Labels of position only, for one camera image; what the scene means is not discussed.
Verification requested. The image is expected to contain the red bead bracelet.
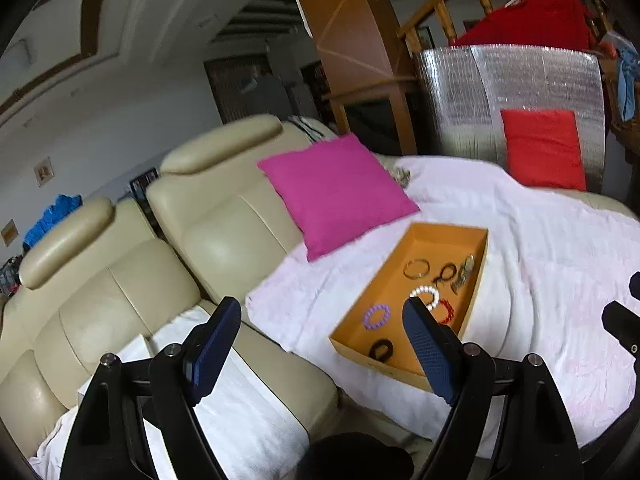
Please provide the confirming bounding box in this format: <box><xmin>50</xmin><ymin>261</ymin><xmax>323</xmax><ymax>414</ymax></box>
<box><xmin>432</xmin><ymin>297</ymin><xmax>456</xmax><ymax>326</ymax></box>

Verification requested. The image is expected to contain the orange cardboard box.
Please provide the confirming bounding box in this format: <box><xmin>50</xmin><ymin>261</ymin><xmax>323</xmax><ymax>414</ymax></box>
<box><xmin>327</xmin><ymin>221</ymin><xmax>490</xmax><ymax>394</ymax></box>

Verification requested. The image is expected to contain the silver hoop bangle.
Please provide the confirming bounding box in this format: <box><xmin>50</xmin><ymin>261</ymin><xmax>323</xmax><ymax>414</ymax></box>
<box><xmin>402</xmin><ymin>258</ymin><xmax>431</xmax><ymax>280</ymax></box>

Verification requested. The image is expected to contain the metal wrist watch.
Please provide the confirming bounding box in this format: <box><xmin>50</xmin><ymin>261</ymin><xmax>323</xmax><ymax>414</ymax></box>
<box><xmin>451</xmin><ymin>254</ymin><xmax>475</xmax><ymax>294</ymax></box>

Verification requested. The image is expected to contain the black hair tie loop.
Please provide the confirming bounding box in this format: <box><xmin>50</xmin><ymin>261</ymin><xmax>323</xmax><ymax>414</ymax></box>
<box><xmin>432</xmin><ymin>262</ymin><xmax>459</xmax><ymax>288</ymax></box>

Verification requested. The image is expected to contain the pink fluffy blanket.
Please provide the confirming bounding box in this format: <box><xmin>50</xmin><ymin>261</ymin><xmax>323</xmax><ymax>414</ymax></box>
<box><xmin>245</xmin><ymin>156</ymin><xmax>639</xmax><ymax>444</ymax></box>

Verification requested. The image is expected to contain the silver foil insulation sheet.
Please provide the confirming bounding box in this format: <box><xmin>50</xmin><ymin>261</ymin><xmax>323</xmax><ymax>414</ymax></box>
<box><xmin>416</xmin><ymin>44</ymin><xmax>606</xmax><ymax>193</ymax></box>

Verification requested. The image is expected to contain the red blanket on railing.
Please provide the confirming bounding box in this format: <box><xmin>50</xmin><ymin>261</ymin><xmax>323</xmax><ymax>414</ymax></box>
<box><xmin>452</xmin><ymin>0</ymin><xmax>597</xmax><ymax>51</ymax></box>

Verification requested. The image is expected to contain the cream leather sofa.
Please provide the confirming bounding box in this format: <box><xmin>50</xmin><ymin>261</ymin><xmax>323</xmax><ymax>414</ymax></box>
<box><xmin>0</xmin><ymin>112</ymin><xmax>352</xmax><ymax>461</ymax></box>

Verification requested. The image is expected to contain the purple bead bracelet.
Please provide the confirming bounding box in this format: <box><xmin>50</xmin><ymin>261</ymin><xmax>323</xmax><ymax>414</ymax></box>
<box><xmin>362</xmin><ymin>302</ymin><xmax>392</xmax><ymax>332</ymax></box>

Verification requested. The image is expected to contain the black scrunchie ring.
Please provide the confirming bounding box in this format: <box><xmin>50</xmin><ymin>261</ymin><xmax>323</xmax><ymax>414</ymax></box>
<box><xmin>368</xmin><ymin>338</ymin><xmax>395</xmax><ymax>362</ymax></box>

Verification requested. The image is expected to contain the blue cloth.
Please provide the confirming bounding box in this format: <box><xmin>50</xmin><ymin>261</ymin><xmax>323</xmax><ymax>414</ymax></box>
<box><xmin>617</xmin><ymin>44</ymin><xmax>639</xmax><ymax>122</ymax></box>

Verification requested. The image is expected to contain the white pearl bead bracelet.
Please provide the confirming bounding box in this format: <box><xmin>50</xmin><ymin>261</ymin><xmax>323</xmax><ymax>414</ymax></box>
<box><xmin>408</xmin><ymin>284</ymin><xmax>441</xmax><ymax>311</ymax></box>

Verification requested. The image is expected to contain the magenta cushion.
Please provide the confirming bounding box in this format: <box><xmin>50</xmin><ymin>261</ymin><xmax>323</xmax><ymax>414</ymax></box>
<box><xmin>257</xmin><ymin>133</ymin><xmax>419</xmax><ymax>262</ymax></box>

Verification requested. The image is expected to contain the red cushion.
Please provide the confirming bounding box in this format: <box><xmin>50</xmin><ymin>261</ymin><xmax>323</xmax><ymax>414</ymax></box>
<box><xmin>500</xmin><ymin>110</ymin><xmax>587</xmax><ymax>192</ymax></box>

